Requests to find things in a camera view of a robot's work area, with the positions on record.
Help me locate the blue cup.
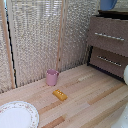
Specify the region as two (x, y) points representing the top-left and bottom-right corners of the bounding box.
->
(99, 0), (119, 12)

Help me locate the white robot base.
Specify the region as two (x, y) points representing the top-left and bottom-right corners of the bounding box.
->
(111, 104), (128, 128)

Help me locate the pink cup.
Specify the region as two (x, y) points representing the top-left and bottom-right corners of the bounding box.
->
(45, 68), (60, 87)

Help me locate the brown fabric-textured drawer front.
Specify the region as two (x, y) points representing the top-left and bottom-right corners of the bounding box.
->
(88, 46), (128, 80)
(88, 15), (128, 58)

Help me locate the brown drawer cabinet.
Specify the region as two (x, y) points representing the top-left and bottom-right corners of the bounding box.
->
(86, 9), (128, 83)

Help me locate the orange rectangular block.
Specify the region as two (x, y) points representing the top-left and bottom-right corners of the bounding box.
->
(52, 88), (69, 102)

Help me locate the woven folding screen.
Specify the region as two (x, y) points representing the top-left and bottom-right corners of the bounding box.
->
(0, 0), (101, 95)

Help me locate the white plate with patterned rim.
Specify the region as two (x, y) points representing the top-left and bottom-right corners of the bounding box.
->
(0, 100), (41, 128)

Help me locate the long silver drawer handle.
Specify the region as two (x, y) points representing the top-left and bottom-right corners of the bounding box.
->
(94, 31), (126, 42)
(96, 54), (123, 68)

